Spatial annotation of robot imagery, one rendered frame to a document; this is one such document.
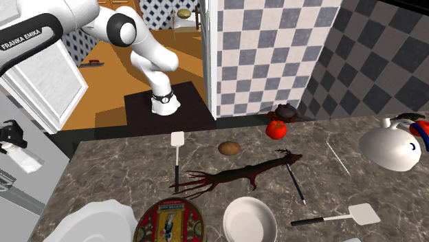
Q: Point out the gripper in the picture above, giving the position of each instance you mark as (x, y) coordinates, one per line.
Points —
(12, 134)

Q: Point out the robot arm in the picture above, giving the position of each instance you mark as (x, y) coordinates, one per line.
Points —
(152, 57)

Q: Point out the white panelled door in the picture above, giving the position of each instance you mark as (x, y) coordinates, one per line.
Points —
(47, 83)

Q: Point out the grey appliance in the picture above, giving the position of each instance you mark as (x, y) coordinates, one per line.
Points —
(20, 201)

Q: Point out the white scalloped plate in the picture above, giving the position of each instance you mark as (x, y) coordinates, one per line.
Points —
(97, 223)

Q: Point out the red oval printed tin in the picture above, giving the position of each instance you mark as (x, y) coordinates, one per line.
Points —
(169, 221)

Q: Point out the dark robot stand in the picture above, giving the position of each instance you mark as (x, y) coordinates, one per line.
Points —
(191, 110)

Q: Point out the brown potato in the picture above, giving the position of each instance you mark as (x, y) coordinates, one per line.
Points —
(229, 148)

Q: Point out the dark red creature figure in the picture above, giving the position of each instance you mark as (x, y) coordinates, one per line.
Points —
(234, 174)

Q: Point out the white bowl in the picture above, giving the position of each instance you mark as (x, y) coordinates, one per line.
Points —
(249, 221)

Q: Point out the red tomato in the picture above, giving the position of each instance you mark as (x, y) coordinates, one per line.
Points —
(276, 130)

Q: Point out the dark brown teapot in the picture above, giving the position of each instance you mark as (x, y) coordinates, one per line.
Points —
(285, 112)

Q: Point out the dark blue pen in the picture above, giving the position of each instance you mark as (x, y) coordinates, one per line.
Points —
(296, 185)

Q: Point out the thin white pencil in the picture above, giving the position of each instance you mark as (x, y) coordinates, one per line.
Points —
(337, 158)

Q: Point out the white jug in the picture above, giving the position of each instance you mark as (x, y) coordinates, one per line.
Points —
(388, 147)

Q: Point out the red blue black object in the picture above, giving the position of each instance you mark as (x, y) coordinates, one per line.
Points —
(421, 128)

